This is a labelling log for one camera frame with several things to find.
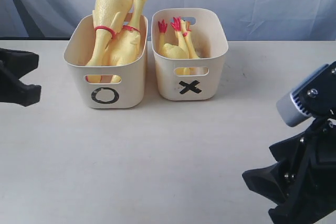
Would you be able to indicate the cream bin marked cross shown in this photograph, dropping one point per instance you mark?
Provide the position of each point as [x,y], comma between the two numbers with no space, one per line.
[190,79]

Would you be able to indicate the blue-grey backdrop curtain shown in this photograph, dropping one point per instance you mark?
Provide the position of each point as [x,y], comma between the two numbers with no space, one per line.
[241,19]

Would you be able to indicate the headless yellow rubber chicken body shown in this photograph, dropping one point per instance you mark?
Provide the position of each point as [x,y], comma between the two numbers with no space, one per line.
[168,50]

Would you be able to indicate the severed rubber chicken head neck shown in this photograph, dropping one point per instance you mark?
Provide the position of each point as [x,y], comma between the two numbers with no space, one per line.
[187,34]

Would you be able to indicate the whole yellow rubber chicken front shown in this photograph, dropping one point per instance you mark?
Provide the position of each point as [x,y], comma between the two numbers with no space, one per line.
[125,48]

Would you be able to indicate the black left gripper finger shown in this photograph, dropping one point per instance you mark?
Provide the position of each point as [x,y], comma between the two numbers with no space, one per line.
[17,63]
[13,90]

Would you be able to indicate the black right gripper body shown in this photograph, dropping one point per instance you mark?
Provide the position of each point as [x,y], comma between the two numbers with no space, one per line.
[312,152]

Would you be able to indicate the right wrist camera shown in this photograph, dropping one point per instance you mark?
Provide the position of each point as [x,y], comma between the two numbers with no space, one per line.
[313,97]

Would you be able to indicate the cream bin marked circle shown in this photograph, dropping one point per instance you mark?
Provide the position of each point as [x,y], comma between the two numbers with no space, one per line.
[105,87]

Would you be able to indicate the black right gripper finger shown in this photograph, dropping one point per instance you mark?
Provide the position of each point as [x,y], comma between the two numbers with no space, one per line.
[274,182]
[313,202]

